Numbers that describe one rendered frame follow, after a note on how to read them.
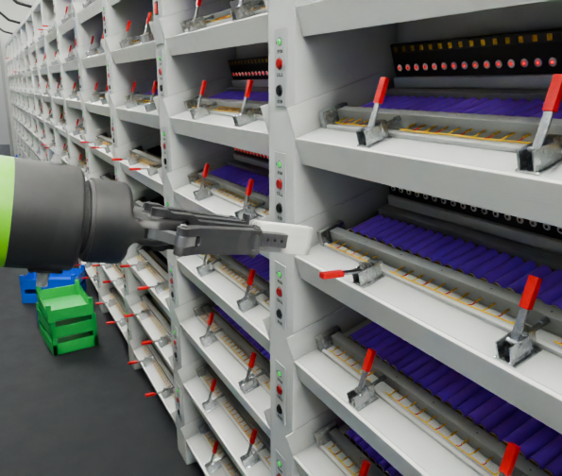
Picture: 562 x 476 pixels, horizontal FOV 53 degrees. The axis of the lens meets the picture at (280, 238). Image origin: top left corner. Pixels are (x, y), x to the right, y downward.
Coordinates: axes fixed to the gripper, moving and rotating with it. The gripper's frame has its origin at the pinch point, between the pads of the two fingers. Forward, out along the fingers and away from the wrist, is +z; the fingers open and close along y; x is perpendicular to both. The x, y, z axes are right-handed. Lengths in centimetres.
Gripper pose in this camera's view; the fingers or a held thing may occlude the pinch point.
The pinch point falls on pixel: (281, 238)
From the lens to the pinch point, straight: 59.6
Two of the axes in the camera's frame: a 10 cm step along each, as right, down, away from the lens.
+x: 1.8, -9.7, -1.6
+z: 8.7, 0.8, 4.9
